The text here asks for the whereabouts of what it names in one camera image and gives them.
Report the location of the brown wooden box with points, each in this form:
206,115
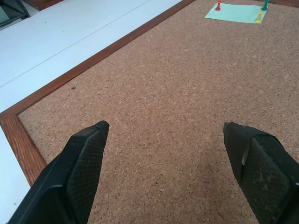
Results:
45,3

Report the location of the black mesh desk organizer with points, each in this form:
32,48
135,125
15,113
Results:
10,10

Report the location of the wood-framed cork board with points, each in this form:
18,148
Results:
168,93

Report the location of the red push pin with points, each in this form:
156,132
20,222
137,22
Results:
218,5

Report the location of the yellow push pin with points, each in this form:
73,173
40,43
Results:
259,17

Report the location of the light green paper note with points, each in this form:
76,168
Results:
237,12

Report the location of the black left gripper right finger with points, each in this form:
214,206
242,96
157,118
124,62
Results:
264,177

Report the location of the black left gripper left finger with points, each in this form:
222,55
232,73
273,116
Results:
70,177

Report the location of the green push pin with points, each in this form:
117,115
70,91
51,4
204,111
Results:
265,5

